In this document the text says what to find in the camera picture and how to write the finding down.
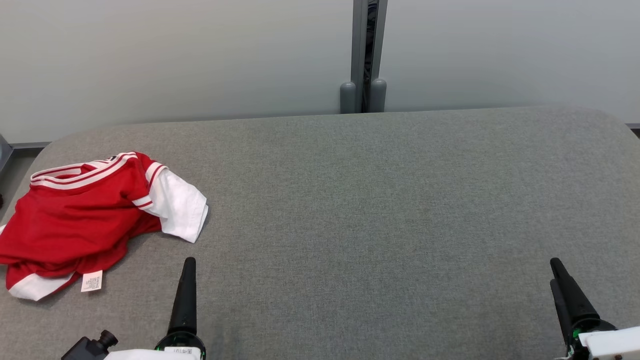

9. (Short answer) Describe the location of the grey metal partition post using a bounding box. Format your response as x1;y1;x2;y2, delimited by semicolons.
340;0;388;114

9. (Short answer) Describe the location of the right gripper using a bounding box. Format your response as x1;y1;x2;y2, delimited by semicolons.
550;257;640;360

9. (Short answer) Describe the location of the red jersey with white sleeves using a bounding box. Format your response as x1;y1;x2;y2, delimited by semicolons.
0;151;209;266

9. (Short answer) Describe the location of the grey fabric sofa cushion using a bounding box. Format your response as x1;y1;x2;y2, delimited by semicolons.
0;105;640;360

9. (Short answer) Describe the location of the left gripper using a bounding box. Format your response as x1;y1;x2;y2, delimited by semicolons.
154;257;207;360

